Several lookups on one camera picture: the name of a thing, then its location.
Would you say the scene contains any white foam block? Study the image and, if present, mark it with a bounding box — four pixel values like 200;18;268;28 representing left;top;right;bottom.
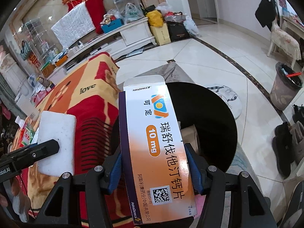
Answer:
37;111;76;177

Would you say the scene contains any orange white medicine box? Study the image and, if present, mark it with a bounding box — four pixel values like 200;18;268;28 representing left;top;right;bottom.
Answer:
118;75;197;227

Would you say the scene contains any green seaweed snack bag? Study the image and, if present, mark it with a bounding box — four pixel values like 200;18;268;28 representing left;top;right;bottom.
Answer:
19;123;35;147

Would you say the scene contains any black trash bin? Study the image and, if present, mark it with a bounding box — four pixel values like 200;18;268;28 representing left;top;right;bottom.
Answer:
111;81;238;174

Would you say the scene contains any person left hand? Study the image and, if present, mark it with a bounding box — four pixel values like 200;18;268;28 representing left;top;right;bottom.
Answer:
0;194;8;207

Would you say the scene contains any white pink small bottle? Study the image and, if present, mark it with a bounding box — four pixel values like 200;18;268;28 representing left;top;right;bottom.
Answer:
15;116;25;129

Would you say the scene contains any patterned red orange blanket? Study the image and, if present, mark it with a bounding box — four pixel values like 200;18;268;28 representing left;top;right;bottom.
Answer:
17;52;134;227

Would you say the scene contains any grey waste basket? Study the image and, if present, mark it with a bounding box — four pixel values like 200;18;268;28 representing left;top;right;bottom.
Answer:
269;62;303;111

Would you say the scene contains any white cloth covered television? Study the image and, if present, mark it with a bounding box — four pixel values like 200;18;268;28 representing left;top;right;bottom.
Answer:
51;2;95;49

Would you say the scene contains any grey patterned rug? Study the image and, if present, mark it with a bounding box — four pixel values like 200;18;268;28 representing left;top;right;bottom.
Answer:
132;61;198;86

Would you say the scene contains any blue storage basket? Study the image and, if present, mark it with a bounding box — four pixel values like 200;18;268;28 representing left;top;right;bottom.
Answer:
101;19;124;33

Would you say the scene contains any white floral chair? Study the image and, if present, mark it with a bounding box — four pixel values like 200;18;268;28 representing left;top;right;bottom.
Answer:
267;19;301;69

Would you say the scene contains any red cushion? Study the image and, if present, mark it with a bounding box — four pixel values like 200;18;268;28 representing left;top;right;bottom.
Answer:
85;0;106;35

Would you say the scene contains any white TV cabinet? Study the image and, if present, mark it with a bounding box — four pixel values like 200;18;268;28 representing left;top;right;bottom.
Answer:
47;17;156;84

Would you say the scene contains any black shopping bag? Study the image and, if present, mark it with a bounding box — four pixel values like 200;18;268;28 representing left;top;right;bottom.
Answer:
166;22;190;42

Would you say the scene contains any beige paper shopping bag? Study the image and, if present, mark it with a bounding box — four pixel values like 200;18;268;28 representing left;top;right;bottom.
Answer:
150;23;171;46

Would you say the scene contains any black hanging bag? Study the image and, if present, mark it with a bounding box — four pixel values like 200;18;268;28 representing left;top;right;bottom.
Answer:
255;0;279;31

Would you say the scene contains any yellow plastic bag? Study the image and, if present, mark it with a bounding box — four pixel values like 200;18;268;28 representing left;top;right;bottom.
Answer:
146;10;164;27

